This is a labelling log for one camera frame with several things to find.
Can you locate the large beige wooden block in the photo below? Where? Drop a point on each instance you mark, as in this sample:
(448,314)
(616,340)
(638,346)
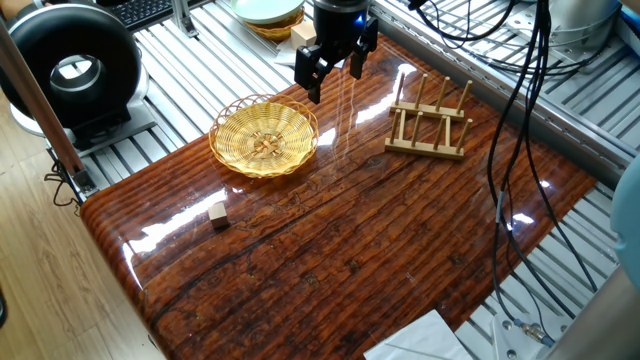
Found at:
(302,36)

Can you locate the yellow wicker basket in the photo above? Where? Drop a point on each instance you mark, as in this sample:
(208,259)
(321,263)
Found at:
(275,33)

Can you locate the white tissue cloth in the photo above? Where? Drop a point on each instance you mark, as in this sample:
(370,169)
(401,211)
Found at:
(284,56)

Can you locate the wood-grain table cover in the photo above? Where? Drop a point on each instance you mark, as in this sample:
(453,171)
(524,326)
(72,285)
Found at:
(350,250)

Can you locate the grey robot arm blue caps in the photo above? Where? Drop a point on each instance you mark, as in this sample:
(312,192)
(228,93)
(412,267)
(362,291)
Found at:
(630,220)

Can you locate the white paper sheet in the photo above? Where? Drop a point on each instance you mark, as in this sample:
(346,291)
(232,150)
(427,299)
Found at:
(420,340)

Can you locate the black keyboard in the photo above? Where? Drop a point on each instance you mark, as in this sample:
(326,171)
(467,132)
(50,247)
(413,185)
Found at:
(140,12)

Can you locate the pale green plate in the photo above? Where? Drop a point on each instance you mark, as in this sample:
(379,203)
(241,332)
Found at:
(265,9)

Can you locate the aluminium frame post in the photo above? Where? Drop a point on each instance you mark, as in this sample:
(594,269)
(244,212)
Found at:
(184,20)
(40,100)

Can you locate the small wooden cube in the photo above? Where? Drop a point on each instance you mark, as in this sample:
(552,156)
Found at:
(218,215)

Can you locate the silver metal pedestal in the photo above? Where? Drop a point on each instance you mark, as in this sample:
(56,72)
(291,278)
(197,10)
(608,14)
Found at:
(585,20)

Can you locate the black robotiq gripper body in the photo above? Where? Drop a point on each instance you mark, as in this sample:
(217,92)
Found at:
(340,25)

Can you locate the wooden peg dish rack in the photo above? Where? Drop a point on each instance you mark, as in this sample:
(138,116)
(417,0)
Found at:
(425,148)

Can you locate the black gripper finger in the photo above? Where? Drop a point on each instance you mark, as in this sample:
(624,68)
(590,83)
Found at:
(310,67)
(369,37)

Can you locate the silver mount plate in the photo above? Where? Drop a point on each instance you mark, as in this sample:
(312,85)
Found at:
(510,345)
(525,25)

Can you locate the yellow wicker basket dish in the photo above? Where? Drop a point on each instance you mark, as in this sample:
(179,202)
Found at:
(263,142)

